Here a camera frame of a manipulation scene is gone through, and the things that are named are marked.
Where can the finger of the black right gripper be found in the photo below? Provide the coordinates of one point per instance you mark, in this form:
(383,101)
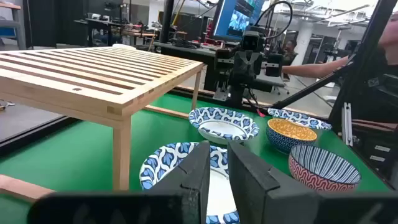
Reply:
(241,70)
(255,70)

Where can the navy diamond-pattern ceramic bowl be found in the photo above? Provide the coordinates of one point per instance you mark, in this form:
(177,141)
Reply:
(290,129)

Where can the blue-screen computer monitor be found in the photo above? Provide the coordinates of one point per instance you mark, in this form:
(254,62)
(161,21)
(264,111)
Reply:
(230,18)

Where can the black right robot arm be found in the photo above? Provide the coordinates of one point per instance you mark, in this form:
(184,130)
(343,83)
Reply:
(239,95)

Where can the white flat round object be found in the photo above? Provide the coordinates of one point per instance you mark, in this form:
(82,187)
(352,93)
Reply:
(124,46)

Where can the white metal base bracket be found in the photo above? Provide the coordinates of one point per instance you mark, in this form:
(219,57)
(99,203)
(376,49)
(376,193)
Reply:
(220,94)

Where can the black equipment box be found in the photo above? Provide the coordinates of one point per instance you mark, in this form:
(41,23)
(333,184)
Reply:
(379,137)

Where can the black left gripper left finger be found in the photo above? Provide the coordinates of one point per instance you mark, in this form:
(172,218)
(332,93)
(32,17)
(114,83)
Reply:
(186,199)

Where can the silver frame hinge bracket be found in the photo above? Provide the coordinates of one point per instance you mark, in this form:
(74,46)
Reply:
(346,124)

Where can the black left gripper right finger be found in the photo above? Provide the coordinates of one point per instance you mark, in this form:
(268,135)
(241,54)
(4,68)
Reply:
(258,199)

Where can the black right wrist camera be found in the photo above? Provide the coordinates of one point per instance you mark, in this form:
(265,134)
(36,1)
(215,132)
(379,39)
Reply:
(252,41)

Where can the red zigzag-pattern ceramic bowl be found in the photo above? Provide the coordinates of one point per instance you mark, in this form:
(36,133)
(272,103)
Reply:
(323,168)

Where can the black background table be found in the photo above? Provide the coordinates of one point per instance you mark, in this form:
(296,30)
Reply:
(99,26)

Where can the black metal rig frame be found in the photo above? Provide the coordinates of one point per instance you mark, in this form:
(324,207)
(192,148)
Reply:
(363,46)

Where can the person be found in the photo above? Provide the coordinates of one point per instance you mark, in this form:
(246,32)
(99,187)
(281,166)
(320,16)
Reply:
(289,48)
(390,37)

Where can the wooden slatted shelf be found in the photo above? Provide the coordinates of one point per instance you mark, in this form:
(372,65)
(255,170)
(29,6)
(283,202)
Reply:
(93,71)

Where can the wooden background table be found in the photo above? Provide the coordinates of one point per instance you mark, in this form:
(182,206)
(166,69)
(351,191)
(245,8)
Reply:
(140,34)

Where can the small metal object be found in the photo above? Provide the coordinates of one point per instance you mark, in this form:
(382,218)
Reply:
(4,105)

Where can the black vertical pole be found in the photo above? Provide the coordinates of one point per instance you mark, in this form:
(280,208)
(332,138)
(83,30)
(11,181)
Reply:
(167,18)

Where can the grey workbench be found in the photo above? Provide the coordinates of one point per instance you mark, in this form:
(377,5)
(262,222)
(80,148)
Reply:
(12,31)

